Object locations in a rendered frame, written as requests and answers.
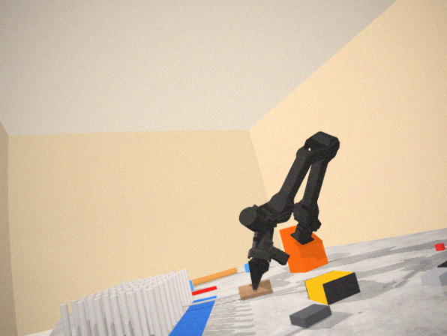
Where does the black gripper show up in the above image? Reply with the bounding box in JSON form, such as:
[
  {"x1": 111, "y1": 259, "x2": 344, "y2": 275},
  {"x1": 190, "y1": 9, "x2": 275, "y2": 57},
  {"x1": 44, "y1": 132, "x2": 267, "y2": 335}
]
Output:
[{"x1": 247, "y1": 235, "x2": 273, "y2": 290}]

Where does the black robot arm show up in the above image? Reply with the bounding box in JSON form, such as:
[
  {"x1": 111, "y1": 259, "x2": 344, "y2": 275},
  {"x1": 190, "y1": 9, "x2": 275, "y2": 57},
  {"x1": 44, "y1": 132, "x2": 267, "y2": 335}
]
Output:
[{"x1": 239, "y1": 131, "x2": 341, "y2": 266}]

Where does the blue flat strip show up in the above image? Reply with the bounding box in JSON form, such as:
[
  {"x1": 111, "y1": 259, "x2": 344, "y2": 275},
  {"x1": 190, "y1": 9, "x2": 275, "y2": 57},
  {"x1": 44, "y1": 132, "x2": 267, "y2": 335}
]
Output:
[{"x1": 169, "y1": 295, "x2": 216, "y2": 336}]

